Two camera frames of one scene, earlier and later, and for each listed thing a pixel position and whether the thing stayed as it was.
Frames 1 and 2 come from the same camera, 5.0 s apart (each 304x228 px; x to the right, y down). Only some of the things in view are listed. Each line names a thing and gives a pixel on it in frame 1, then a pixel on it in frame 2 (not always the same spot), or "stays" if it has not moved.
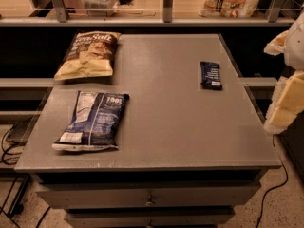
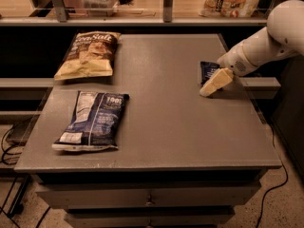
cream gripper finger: (287, 103) -> (245, 58)
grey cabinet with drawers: (184, 157) stays
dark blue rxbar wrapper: (211, 76) stays
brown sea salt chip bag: (91, 55) stays
